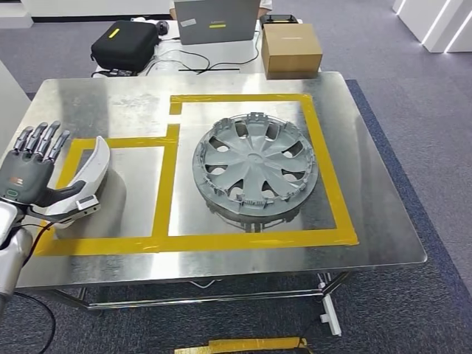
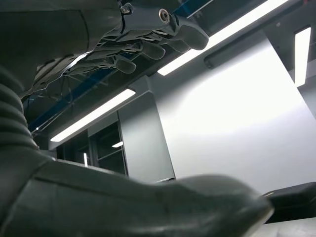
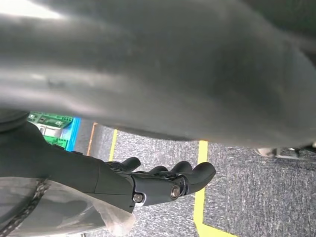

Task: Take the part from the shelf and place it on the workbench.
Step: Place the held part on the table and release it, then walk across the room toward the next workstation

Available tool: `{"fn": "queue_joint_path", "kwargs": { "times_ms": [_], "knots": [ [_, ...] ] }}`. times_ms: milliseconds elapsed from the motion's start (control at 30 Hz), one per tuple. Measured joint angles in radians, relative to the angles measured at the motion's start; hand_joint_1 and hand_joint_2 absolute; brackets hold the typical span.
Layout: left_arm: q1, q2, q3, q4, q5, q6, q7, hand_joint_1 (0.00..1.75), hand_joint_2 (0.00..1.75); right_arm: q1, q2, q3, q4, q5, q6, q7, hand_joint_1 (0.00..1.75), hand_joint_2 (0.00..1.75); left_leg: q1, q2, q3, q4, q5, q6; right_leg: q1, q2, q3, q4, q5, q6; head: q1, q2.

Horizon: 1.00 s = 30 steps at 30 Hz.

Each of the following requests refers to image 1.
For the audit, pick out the grey wheel hubcap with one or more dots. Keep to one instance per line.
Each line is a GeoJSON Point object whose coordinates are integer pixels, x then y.
{"type": "Point", "coordinates": [254, 166]}

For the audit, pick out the steel workbench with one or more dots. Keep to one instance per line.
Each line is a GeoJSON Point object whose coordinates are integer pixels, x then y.
{"type": "Point", "coordinates": [368, 195]}

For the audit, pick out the flat black device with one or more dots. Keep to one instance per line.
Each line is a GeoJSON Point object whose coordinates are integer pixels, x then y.
{"type": "Point", "coordinates": [118, 73]}

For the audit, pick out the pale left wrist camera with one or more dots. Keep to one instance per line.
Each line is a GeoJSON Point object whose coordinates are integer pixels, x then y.
{"type": "Point", "coordinates": [86, 203]}

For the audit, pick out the brown cardboard box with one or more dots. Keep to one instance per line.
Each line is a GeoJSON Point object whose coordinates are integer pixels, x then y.
{"type": "Point", "coordinates": [291, 49]}

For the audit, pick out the yellow workbench tape outline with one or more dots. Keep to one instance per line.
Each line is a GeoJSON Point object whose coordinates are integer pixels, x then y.
{"type": "Point", "coordinates": [162, 195]}

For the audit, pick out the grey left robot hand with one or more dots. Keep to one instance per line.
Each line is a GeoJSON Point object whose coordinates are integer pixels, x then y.
{"type": "Point", "coordinates": [26, 176]}

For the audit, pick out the white display plinth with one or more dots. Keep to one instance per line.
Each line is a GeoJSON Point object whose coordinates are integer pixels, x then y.
{"type": "Point", "coordinates": [463, 41]}
{"type": "Point", "coordinates": [417, 19]}

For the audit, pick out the grey laptop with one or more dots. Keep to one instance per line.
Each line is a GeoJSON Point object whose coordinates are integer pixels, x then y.
{"type": "Point", "coordinates": [217, 22]}

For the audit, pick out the black carrying case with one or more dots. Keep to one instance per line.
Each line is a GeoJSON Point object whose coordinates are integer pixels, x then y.
{"type": "Point", "coordinates": [123, 46]}

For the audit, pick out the white power strip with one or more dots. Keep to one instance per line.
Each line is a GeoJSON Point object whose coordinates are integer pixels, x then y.
{"type": "Point", "coordinates": [331, 315]}

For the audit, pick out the white office table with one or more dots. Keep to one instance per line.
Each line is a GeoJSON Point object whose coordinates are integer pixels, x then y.
{"type": "Point", "coordinates": [221, 56]}

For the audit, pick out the yellow floor tape outline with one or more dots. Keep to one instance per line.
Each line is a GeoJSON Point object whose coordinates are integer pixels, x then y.
{"type": "Point", "coordinates": [239, 346]}

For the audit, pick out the white curved plastic part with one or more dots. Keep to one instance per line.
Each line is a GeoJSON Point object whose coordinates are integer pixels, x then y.
{"type": "Point", "coordinates": [97, 161]}

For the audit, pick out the white furniture panel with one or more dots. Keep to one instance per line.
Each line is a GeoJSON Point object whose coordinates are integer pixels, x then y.
{"type": "Point", "coordinates": [10, 107]}

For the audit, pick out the black computer mouse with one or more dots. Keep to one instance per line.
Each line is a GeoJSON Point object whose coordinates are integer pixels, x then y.
{"type": "Point", "coordinates": [162, 27]}

